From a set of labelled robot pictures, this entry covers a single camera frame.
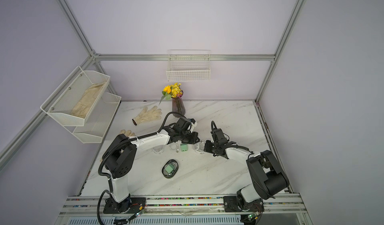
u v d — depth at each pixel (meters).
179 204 0.75
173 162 0.87
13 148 0.51
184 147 0.92
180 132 0.72
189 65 0.95
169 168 0.84
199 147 0.88
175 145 0.96
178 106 1.04
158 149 0.90
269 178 0.44
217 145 0.72
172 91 0.93
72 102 0.76
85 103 0.78
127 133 1.01
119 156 0.50
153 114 1.11
